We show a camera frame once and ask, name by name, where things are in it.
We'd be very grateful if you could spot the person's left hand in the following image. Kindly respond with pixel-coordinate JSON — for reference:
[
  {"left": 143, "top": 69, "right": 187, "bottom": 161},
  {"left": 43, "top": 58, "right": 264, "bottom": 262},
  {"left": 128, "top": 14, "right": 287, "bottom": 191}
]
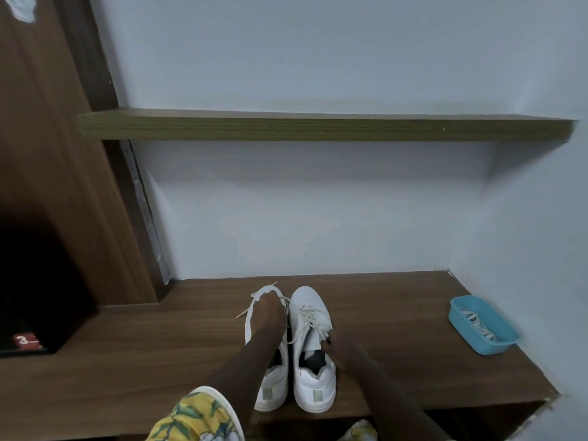
[{"left": 247, "top": 291, "right": 290, "bottom": 346}]

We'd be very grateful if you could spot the person's right hand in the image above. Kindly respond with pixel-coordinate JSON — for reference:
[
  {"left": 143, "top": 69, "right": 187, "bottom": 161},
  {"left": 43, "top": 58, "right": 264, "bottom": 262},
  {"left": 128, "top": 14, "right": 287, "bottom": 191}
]
[{"left": 319, "top": 330, "right": 364, "bottom": 369}]

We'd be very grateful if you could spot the cream shoelace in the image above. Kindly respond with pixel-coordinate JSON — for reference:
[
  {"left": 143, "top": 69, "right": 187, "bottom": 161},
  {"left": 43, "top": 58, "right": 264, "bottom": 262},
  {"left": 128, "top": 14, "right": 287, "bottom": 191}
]
[
  {"left": 235, "top": 281, "right": 293, "bottom": 320},
  {"left": 289, "top": 305, "right": 334, "bottom": 359}
]

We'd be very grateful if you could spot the white sneaker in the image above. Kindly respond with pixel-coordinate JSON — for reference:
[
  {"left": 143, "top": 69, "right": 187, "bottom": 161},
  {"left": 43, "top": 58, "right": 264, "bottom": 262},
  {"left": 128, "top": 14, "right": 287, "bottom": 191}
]
[
  {"left": 244, "top": 284, "right": 290, "bottom": 413},
  {"left": 287, "top": 285, "right": 337, "bottom": 414}
]

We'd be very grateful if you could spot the person's left forearm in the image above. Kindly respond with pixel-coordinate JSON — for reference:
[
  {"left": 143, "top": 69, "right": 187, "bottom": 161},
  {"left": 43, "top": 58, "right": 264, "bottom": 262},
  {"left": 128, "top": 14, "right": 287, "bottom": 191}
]
[{"left": 202, "top": 334, "right": 288, "bottom": 437}]

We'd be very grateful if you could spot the person's right forearm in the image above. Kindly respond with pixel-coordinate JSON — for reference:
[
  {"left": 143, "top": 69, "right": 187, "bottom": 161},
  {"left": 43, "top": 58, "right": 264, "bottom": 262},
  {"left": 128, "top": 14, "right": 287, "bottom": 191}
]
[{"left": 349, "top": 353, "right": 453, "bottom": 441}]

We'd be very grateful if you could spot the blue plastic basket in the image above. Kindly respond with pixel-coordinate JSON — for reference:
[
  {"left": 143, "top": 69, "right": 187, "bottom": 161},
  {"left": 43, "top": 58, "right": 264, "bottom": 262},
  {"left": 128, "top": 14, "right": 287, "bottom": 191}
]
[{"left": 448, "top": 295, "right": 520, "bottom": 356}]

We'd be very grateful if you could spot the wooden wall shelf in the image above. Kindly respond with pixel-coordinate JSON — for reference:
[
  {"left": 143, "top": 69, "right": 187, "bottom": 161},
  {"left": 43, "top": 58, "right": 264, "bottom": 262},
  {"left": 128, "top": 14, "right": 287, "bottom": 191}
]
[{"left": 78, "top": 107, "right": 578, "bottom": 143}]

